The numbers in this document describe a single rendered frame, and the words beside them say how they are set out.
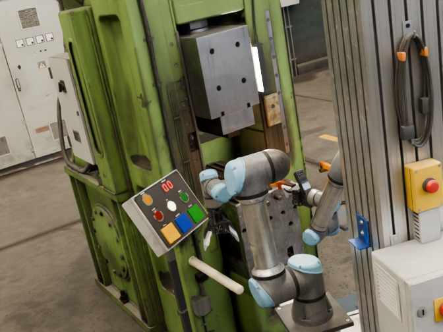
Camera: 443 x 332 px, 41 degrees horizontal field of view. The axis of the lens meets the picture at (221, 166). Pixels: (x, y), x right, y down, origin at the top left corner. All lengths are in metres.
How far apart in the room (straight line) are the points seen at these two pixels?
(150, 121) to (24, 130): 5.23
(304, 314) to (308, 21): 8.66
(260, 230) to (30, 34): 6.27
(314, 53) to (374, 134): 9.03
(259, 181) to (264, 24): 1.44
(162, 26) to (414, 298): 1.81
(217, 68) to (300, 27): 7.59
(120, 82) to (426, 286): 2.08
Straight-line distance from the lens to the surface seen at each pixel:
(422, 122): 1.71
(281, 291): 2.07
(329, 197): 2.43
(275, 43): 3.28
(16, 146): 8.05
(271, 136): 3.30
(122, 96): 3.23
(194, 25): 3.05
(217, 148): 3.52
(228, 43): 2.92
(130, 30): 2.84
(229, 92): 2.94
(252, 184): 1.93
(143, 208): 2.59
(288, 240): 3.27
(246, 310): 3.41
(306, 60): 10.55
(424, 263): 1.69
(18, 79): 7.95
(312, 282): 2.12
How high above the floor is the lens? 2.08
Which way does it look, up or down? 19 degrees down
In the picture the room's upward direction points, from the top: 11 degrees counter-clockwise
